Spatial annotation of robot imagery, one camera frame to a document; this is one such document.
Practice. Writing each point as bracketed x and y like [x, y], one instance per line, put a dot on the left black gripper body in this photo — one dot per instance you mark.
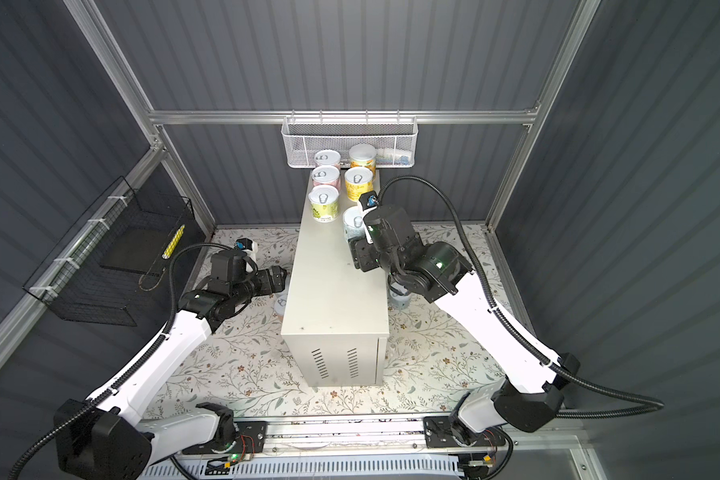
[255, 286]

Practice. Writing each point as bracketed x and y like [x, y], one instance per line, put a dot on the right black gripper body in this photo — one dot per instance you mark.
[384, 262]

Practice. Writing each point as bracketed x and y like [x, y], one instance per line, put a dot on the teal label can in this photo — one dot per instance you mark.
[353, 223]

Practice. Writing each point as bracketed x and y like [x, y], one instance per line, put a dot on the yellow label can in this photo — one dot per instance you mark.
[324, 201]

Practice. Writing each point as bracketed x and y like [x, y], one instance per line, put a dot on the pink label can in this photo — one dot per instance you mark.
[326, 175]
[327, 157]

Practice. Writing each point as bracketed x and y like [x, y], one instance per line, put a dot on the orange label can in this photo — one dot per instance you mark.
[363, 155]

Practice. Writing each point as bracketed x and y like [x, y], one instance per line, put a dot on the pink label can front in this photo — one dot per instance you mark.
[327, 157]

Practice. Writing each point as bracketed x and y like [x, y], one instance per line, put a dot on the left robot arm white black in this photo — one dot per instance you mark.
[107, 436]

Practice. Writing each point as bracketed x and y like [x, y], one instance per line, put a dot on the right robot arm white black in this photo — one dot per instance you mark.
[530, 394]

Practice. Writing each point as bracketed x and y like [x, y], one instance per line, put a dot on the white metal cabinet counter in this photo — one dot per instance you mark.
[335, 322]

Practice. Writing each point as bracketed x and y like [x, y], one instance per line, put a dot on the yellow marker pen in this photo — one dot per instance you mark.
[173, 243]

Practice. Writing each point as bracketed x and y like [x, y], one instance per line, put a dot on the tubes in white basket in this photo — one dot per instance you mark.
[392, 156]

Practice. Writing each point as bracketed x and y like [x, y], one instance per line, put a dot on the floral patterned mat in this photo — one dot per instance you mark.
[430, 362]

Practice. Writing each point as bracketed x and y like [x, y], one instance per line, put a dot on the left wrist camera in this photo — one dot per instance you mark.
[248, 246]

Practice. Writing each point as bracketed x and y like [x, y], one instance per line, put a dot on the black wire wall basket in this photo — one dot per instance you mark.
[110, 272]

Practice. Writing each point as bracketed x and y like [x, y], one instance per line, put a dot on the white wire mesh basket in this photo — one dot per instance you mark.
[303, 138]

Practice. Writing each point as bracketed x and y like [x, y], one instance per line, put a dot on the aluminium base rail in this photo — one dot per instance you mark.
[334, 447]

